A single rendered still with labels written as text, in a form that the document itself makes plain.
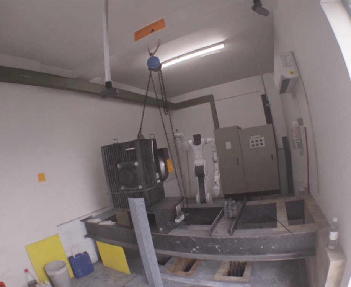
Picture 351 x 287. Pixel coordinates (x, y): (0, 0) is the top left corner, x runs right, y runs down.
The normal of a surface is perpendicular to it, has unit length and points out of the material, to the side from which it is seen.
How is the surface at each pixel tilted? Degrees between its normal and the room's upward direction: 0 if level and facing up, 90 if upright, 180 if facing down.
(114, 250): 90
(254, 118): 90
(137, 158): 90
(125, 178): 90
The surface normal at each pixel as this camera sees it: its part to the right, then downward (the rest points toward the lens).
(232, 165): -0.46, 0.05
